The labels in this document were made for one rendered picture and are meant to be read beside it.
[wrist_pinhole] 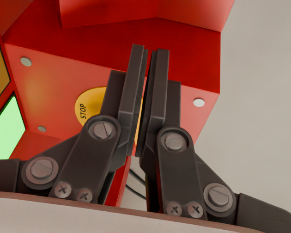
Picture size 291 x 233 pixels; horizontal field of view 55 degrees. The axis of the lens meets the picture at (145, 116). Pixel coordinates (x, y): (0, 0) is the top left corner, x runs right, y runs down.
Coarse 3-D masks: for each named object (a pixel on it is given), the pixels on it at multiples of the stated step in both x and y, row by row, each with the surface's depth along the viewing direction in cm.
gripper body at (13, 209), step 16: (0, 192) 7; (0, 208) 6; (16, 208) 6; (32, 208) 6; (48, 208) 6; (64, 208) 7; (80, 208) 7; (96, 208) 7; (112, 208) 7; (128, 208) 7; (0, 224) 6; (16, 224) 6; (32, 224) 6; (48, 224) 6; (64, 224) 6; (80, 224) 6; (96, 224) 6; (112, 224) 6; (128, 224) 6; (144, 224) 7; (160, 224) 7; (176, 224) 7; (192, 224) 7; (208, 224) 7; (224, 224) 7
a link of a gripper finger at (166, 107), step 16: (160, 64) 11; (160, 80) 10; (144, 96) 12; (160, 96) 10; (176, 96) 11; (144, 112) 10; (160, 112) 9; (176, 112) 11; (144, 128) 10; (160, 128) 10; (144, 144) 10; (144, 160) 10; (208, 176) 9; (208, 192) 9; (224, 192) 9; (208, 208) 8; (224, 208) 8
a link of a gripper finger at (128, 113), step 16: (128, 64) 11; (144, 64) 11; (112, 80) 11; (128, 80) 10; (112, 96) 11; (128, 96) 10; (112, 112) 10; (128, 112) 9; (128, 128) 10; (64, 144) 9; (128, 144) 11; (32, 160) 8; (48, 160) 8; (64, 160) 9; (112, 160) 10; (32, 176) 8; (48, 176) 8; (32, 192) 8; (48, 192) 8
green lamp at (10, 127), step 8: (8, 104) 22; (16, 104) 23; (8, 112) 22; (16, 112) 23; (0, 120) 21; (8, 120) 22; (16, 120) 24; (0, 128) 21; (8, 128) 22; (16, 128) 24; (24, 128) 26; (0, 136) 22; (8, 136) 23; (16, 136) 24; (0, 144) 22; (8, 144) 23; (16, 144) 25; (0, 152) 22; (8, 152) 23
